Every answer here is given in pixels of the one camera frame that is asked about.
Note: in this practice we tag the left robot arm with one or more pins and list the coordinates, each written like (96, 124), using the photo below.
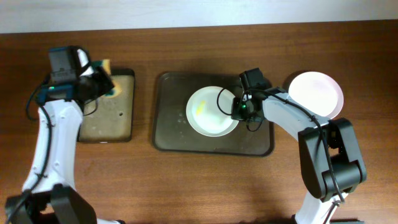
(49, 194)

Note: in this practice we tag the green yellow sponge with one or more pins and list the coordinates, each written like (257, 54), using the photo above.
(105, 64)

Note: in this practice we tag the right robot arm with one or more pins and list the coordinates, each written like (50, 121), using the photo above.
(331, 161)

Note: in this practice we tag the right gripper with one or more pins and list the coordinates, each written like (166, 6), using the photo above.
(236, 114)

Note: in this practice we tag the small black water tray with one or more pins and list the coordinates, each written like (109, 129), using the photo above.
(109, 118)

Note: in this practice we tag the white plate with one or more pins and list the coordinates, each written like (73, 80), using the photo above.
(318, 93)
(209, 114)

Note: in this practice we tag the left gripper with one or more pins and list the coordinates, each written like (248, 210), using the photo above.
(99, 74)

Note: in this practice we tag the large brown serving tray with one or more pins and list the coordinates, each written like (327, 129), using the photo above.
(172, 132)

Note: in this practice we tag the white plate top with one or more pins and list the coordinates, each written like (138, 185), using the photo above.
(318, 93)

